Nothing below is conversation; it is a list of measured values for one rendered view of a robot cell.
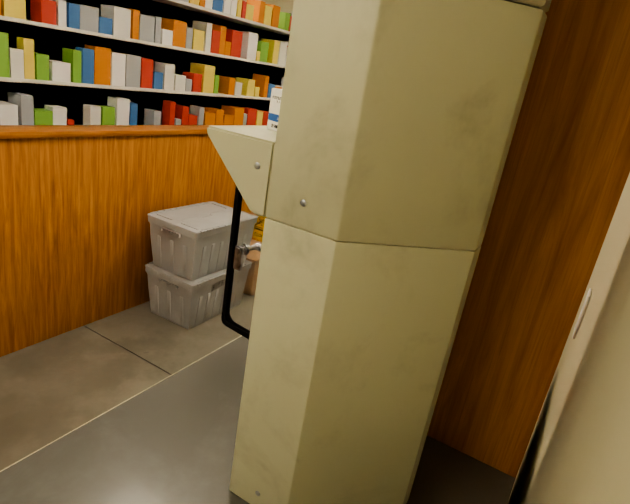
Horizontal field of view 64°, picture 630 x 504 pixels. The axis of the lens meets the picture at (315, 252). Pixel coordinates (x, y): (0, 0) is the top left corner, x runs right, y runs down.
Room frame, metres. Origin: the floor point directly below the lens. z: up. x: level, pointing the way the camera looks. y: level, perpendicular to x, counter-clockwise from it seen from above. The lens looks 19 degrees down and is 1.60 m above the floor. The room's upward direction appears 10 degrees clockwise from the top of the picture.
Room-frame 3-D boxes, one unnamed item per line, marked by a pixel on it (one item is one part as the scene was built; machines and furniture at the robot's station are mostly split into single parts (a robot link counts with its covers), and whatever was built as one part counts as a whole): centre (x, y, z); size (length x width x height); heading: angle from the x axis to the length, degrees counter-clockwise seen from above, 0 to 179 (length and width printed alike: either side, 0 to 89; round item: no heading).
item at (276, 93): (0.78, 0.07, 1.54); 0.05 x 0.05 x 0.06; 49
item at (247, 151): (0.81, 0.05, 1.46); 0.32 x 0.11 x 0.10; 153
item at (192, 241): (3.03, 0.72, 0.49); 0.60 x 0.42 x 0.33; 153
